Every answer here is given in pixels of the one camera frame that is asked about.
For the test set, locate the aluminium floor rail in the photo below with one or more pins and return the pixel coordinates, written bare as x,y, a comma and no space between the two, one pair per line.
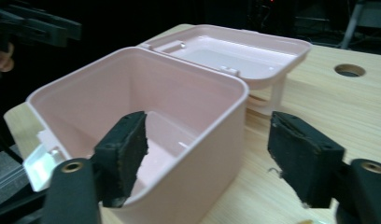
8,189

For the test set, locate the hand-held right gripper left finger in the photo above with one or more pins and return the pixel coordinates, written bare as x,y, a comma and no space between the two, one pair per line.
121,155

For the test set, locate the white desk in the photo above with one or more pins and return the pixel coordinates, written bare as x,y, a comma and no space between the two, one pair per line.
353,21

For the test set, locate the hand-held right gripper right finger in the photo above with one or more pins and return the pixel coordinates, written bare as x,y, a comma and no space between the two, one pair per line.
307,155

